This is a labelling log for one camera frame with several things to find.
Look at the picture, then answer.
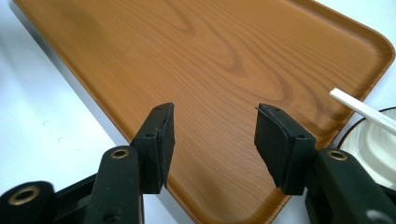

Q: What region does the brown wood-grain tray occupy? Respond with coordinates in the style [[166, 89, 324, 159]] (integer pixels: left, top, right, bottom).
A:
[[12, 0, 396, 224]]

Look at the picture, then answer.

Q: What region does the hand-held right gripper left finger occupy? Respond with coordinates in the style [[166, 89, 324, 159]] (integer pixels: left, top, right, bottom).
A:
[[83, 102, 176, 224]]

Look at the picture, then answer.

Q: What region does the white bowl with dark rim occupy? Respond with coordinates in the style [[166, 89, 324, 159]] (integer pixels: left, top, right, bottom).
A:
[[336, 106, 396, 191]]

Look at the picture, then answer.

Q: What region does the white chopstick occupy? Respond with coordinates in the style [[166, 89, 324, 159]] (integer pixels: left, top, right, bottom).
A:
[[329, 87, 396, 136]]

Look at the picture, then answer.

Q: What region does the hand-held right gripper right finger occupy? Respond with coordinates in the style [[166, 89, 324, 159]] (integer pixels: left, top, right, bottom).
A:
[[253, 103, 396, 224]]

